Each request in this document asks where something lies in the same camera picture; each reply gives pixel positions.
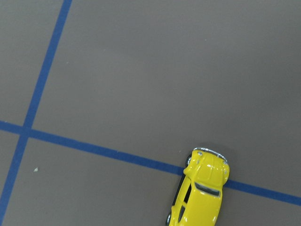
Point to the yellow beetle toy car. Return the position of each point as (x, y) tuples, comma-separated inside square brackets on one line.
[(199, 195)]

